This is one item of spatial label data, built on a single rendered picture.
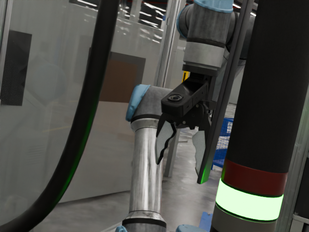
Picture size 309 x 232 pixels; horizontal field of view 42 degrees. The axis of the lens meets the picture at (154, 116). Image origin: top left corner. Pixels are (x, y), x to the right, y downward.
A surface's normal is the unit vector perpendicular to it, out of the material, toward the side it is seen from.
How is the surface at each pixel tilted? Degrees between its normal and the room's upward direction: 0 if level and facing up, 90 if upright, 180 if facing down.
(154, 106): 55
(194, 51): 90
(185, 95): 27
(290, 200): 90
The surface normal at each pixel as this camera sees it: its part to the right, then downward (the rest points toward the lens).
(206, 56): 0.04, 0.14
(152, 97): 0.20, -0.40
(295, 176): -0.47, 0.03
